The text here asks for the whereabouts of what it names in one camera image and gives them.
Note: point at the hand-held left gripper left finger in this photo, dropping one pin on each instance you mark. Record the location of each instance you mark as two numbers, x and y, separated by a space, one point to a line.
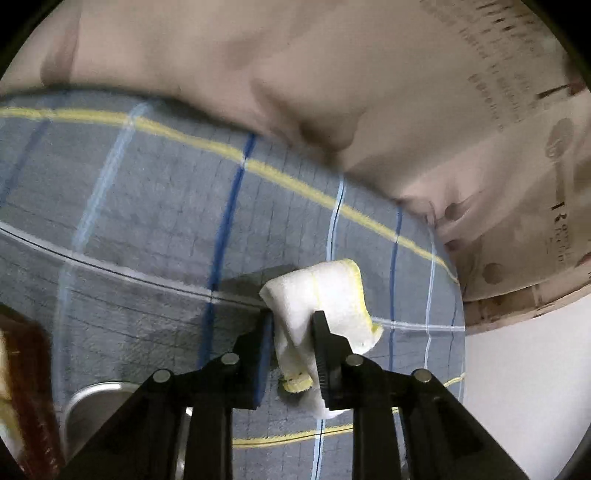
264 350

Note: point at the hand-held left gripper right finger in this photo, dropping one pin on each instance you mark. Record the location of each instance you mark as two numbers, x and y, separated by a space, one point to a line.
323 360

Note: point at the white yellow-edged washcloth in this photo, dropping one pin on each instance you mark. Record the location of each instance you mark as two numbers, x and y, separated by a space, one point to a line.
323 290

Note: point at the steel cup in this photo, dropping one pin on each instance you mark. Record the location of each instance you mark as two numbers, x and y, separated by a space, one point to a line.
92 406

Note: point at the grey plaid bed sheet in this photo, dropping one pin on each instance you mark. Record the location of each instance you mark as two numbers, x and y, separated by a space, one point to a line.
138 207

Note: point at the dark red box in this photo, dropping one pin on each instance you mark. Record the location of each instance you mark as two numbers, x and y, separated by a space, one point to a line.
32 392

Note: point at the wooden bed frame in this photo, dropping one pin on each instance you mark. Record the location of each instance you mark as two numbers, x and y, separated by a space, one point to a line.
531 307

